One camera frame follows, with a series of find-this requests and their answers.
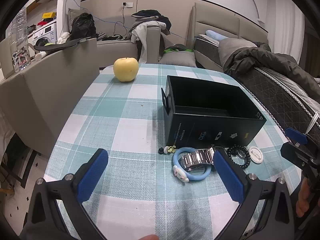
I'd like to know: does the dark green jacket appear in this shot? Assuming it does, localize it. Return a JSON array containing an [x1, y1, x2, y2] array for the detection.
[[222, 42, 319, 102]]

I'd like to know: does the checkered teal tablecloth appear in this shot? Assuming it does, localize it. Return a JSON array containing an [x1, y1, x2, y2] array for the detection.
[[43, 63, 302, 240]]

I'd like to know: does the black hanger on cabinet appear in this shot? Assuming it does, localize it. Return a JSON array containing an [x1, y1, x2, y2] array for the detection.
[[34, 38, 87, 52]]

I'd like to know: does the black backpack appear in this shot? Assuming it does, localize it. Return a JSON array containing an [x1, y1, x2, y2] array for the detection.
[[69, 12, 97, 40]]

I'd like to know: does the grey sofa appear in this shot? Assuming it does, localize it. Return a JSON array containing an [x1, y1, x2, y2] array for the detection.
[[67, 8, 162, 68]]

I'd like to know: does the green black item on cushion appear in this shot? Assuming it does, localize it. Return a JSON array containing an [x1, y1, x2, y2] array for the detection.
[[163, 44, 193, 54]]

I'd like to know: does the right hand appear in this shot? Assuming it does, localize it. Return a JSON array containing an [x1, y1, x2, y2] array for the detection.
[[296, 178, 310, 217]]

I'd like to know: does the black bead bracelet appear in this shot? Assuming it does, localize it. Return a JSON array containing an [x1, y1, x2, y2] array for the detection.
[[227, 145, 251, 169]]

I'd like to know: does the grey pillow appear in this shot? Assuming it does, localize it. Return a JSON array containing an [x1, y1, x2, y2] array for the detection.
[[218, 38, 257, 67]]

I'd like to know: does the beige side cabinet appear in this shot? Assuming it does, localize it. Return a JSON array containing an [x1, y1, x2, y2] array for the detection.
[[1, 38, 99, 156]]

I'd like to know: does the silver metal watch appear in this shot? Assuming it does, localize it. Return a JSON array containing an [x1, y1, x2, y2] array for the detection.
[[179, 147, 214, 171]]

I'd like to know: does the bed with dark mattress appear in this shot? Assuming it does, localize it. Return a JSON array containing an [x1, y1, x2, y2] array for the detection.
[[187, 3, 319, 142]]

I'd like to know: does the pile of clothes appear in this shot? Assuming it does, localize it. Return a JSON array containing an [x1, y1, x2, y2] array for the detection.
[[129, 9, 171, 63]]

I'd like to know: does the yellow white earring charm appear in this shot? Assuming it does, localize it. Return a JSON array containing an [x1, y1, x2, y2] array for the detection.
[[158, 145, 176, 154]]

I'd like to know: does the white washing machine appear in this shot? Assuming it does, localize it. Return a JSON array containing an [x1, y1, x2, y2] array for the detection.
[[28, 20, 57, 55]]

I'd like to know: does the black open box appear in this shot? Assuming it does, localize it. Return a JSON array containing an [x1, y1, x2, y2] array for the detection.
[[161, 75, 266, 149]]

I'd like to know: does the yellow apple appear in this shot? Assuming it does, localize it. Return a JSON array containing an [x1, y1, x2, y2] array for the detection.
[[113, 57, 139, 82]]

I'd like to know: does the clear plastic water bottle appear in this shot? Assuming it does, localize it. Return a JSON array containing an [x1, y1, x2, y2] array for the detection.
[[9, 7, 30, 73]]

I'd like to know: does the white round brooch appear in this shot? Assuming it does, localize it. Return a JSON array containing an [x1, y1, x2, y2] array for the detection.
[[248, 146, 264, 164]]

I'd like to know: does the white wall socket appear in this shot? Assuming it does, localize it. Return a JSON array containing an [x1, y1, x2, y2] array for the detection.
[[123, 2, 133, 8]]

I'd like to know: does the grey floor cushion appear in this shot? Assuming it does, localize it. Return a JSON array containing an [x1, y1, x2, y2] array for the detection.
[[159, 51, 196, 67]]

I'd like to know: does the blue cartoon bracelet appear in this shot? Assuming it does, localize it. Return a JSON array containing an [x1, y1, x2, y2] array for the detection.
[[171, 147, 212, 183]]

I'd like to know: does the blue cable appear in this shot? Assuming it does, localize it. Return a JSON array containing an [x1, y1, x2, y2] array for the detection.
[[58, 0, 198, 42]]

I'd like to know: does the light blue pillow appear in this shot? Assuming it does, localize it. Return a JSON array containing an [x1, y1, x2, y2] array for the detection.
[[206, 30, 227, 42]]

